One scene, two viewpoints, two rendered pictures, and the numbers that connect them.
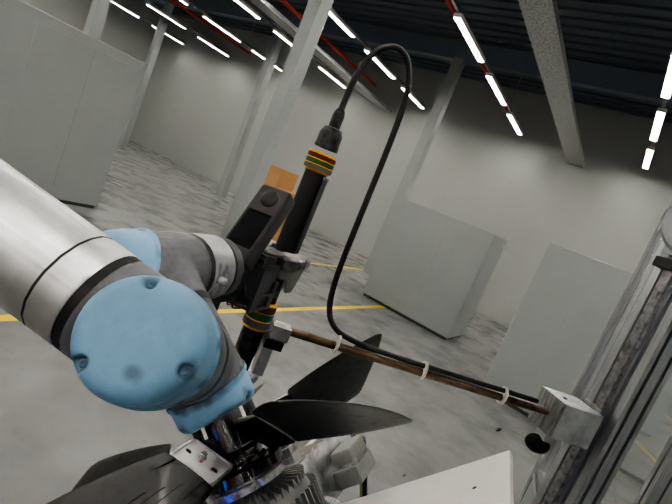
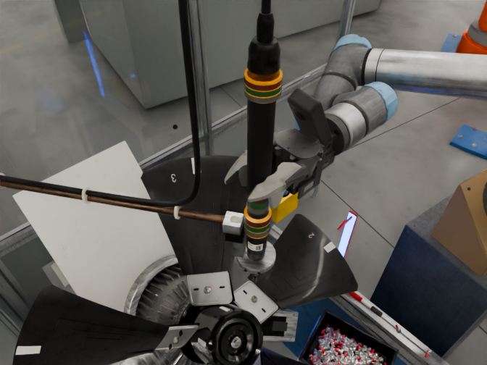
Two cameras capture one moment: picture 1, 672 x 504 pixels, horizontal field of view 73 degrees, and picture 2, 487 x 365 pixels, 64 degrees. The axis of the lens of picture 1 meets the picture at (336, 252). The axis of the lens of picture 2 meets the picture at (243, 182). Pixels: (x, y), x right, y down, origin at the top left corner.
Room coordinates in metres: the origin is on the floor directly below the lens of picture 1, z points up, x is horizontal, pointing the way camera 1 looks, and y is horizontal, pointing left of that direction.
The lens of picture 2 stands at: (1.04, 0.24, 1.94)
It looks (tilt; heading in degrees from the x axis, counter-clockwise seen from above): 45 degrees down; 208
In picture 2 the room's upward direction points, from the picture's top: straight up
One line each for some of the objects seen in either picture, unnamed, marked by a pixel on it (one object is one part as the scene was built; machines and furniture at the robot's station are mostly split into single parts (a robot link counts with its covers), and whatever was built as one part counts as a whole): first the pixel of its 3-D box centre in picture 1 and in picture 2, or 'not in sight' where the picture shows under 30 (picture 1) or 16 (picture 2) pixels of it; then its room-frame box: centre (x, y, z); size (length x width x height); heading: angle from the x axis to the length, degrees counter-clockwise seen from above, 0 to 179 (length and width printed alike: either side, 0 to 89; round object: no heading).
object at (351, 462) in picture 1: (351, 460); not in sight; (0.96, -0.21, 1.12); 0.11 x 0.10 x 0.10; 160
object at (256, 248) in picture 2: (283, 254); (259, 175); (0.68, 0.07, 1.55); 0.04 x 0.04 x 0.46
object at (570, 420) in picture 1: (567, 418); not in sight; (0.84, -0.53, 1.44); 0.10 x 0.07 x 0.08; 105
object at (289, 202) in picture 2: not in sight; (269, 194); (0.24, -0.09, 1.02); 0.16 x 0.10 x 0.11; 70
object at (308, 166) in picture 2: not in sight; (296, 166); (0.64, 0.11, 1.56); 0.09 x 0.05 x 0.02; 171
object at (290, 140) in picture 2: (238, 271); (306, 153); (0.57, 0.11, 1.53); 0.12 x 0.08 x 0.09; 161
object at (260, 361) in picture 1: (253, 346); (251, 240); (0.68, 0.06, 1.40); 0.09 x 0.07 x 0.10; 105
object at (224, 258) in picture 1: (202, 268); (337, 127); (0.50, 0.13, 1.54); 0.08 x 0.05 x 0.08; 71
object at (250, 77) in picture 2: (319, 163); (263, 84); (0.68, 0.07, 1.70); 0.04 x 0.04 x 0.03
